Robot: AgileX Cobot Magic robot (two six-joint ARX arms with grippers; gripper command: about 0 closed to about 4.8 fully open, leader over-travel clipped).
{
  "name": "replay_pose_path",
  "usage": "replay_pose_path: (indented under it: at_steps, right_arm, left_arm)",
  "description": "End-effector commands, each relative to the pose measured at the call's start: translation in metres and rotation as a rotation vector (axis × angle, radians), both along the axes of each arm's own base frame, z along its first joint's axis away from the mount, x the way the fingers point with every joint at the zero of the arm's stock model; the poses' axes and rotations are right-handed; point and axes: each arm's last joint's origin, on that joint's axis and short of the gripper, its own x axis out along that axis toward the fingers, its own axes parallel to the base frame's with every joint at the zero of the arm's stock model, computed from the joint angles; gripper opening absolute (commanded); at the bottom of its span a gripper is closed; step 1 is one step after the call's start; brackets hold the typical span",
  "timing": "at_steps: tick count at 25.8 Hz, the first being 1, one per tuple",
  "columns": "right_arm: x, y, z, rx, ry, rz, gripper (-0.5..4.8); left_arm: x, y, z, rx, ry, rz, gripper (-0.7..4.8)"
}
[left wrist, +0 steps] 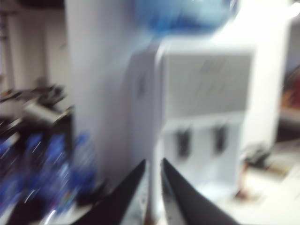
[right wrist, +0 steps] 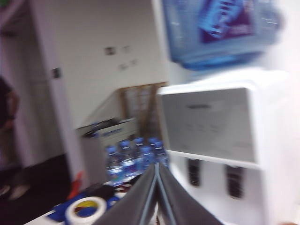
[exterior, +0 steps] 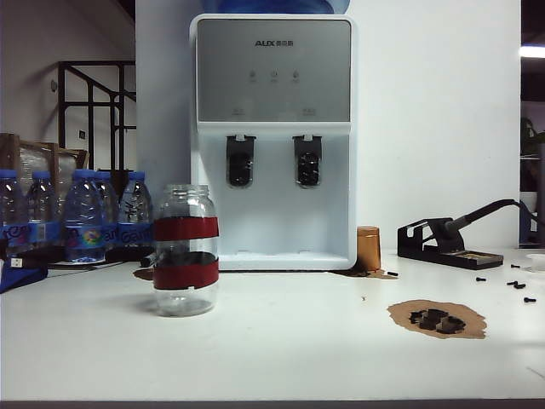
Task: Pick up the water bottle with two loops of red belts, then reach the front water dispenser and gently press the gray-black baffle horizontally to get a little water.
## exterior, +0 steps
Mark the clear jar with red bands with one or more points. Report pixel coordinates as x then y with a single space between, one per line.
185 230

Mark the dark dispenser tap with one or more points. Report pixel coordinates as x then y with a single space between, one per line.
241 164
307 164

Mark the white AUX water dispenser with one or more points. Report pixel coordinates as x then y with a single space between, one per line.
340 170

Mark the clear water bottle blue cap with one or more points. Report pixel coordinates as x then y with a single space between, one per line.
136 204
10 200
83 213
41 200

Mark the blue water jug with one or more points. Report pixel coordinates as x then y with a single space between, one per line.
277 5

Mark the amber cylindrical cap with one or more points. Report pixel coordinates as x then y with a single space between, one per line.
368 249

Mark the black and silver marker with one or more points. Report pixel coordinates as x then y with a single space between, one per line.
149 260

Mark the black soldering iron stand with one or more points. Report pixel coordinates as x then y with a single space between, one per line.
447 255

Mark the small black plastic part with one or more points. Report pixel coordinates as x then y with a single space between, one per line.
417 317
435 315
453 324

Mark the black metal stair railing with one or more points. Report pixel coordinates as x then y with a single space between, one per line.
98 65

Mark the large black box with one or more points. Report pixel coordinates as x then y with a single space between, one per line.
42 257

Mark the blue cloth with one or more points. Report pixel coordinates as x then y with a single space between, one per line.
19 279

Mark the green potted plant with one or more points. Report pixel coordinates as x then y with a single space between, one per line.
532 136

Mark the white ceiling light strip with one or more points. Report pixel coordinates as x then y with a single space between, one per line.
532 50

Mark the small black wall plate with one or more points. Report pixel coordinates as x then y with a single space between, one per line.
82 134

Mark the wooden frame with bubble wrap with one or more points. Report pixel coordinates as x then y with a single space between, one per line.
53 155

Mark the round grey wall knob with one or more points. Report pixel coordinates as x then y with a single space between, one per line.
54 85

